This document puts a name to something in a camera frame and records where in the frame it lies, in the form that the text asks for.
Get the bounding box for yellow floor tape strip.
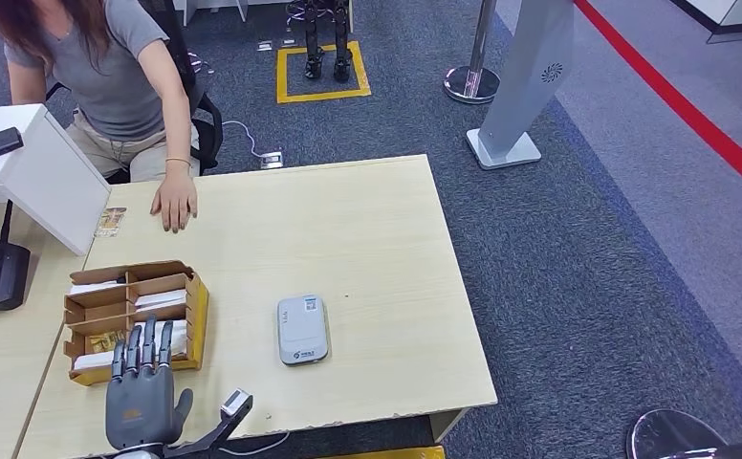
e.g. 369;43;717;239
319;446;447;459

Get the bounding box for grey kiosk stand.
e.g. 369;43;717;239
465;0;575;171

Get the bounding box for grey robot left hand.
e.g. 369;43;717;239
104;315;195;452

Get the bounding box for person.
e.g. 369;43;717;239
0;0;201;234

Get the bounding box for cardboard card organiser box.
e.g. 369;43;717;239
62;259;210;387

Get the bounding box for person's left hand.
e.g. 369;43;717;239
149;174;199;234

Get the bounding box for yellow floor tape square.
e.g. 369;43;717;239
274;40;372;105

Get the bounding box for white floor cable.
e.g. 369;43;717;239
220;120;265;160

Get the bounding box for round chrome stanchion base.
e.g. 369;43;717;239
625;408;731;459

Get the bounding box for black office chair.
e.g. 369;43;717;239
44;0;225;185

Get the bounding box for black humanoid robot legs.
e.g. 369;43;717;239
301;0;355;82

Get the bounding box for white background desk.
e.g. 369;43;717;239
171;0;355;33

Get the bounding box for white monitor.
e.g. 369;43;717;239
0;104;113;257

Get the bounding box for red floor tape line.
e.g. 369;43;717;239
572;0;742;206

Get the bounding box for chrome stanchion post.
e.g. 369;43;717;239
442;0;501;105

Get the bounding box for white desk leg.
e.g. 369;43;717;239
429;408;470;444

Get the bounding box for gold patterned card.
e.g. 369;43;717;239
94;207;128;239
85;330;126;356

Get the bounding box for white cable under desk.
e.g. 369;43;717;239
218;431;291;459

